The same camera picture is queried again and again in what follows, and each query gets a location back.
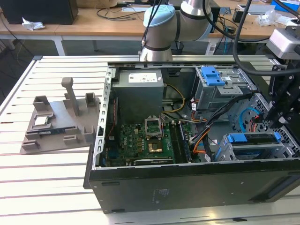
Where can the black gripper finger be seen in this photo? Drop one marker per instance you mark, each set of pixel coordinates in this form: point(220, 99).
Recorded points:
point(280, 89)
point(293, 110)

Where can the hard disk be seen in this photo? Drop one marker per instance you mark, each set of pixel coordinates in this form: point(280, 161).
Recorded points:
point(236, 137)

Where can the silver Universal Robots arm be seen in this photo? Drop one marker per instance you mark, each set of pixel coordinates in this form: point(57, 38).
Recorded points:
point(161, 30)

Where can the grey metal disk bay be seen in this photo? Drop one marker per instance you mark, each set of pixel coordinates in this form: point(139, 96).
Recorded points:
point(269, 146)

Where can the small white box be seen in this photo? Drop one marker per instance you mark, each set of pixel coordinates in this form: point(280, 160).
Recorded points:
point(295, 23)

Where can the clear plastic bag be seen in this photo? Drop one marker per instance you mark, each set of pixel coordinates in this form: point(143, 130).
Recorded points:
point(269, 17)

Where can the grey metal drive cage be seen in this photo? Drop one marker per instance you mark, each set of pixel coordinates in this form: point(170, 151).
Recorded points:
point(218, 98)

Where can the blue cardboard box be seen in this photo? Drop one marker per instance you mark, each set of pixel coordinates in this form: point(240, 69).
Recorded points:
point(281, 5)

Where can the blue plastic drive latch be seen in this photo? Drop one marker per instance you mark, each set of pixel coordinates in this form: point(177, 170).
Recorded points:
point(212, 76)

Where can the flat grey tray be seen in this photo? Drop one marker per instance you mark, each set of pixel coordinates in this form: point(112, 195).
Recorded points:
point(260, 9)

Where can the small black computer tower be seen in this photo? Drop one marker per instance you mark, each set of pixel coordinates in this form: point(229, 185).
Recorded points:
point(216, 16)

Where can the RAM stick with blue label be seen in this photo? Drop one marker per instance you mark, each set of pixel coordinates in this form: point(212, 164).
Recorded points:
point(185, 143)

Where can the black mesh waste bin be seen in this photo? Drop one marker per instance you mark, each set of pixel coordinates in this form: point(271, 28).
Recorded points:
point(177, 47)

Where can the black RAM slot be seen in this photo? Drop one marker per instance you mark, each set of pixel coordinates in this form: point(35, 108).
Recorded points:
point(175, 143)

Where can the thin metal locking lever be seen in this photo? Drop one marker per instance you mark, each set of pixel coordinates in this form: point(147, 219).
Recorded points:
point(161, 125)

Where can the black PC case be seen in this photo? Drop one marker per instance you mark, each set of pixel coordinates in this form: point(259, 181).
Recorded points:
point(187, 187)

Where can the CPU socket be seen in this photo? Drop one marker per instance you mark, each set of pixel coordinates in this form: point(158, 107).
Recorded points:
point(155, 146)

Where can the grey power supply unit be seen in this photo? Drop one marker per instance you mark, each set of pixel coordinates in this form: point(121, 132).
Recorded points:
point(138, 98)

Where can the black graphics card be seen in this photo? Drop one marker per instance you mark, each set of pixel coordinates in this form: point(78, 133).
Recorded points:
point(152, 161)

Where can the green motherboard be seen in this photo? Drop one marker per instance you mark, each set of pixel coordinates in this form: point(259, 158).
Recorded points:
point(131, 140)

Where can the long wooden desk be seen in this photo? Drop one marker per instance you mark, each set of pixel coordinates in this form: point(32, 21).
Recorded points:
point(82, 25)

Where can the grey parts rack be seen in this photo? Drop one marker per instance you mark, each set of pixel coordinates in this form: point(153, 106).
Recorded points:
point(63, 117)

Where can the dark blue RAM stick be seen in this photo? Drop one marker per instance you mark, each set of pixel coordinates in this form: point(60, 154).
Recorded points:
point(50, 131)

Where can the silver CPU chip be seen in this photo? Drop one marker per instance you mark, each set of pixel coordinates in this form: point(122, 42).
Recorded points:
point(42, 121)

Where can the large black computer tower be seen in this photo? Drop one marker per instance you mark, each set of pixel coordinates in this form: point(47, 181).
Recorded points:
point(47, 11)

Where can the crumpled white wrapper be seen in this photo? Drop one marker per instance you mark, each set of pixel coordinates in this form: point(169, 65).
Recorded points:
point(32, 24)

